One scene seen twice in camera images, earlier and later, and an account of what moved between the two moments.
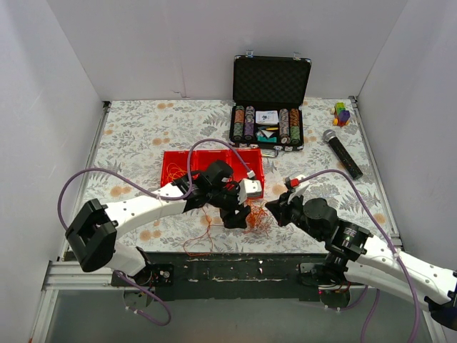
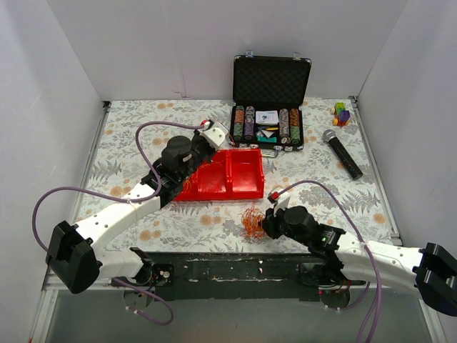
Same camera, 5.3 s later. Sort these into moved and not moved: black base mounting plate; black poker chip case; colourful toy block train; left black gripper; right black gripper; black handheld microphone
Moved: right black gripper; left black gripper
Not moved: black handheld microphone; black base mounting plate; colourful toy block train; black poker chip case
